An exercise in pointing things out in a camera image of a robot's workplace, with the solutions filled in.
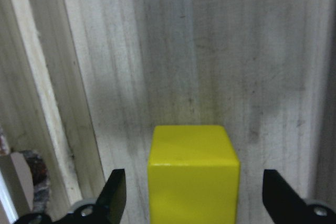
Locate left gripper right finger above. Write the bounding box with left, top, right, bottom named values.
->
left=262, top=169, right=335, bottom=223

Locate light wood drawer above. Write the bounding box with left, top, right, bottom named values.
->
left=1, top=0, right=335, bottom=223

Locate yellow cube block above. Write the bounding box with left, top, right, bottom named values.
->
left=148, top=125, right=240, bottom=223

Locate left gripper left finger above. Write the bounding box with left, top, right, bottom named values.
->
left=15, top=169, right=127, bottom=223

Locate white drawer handle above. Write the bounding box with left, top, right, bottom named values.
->
left=1, top=172, right=18, bottom=223

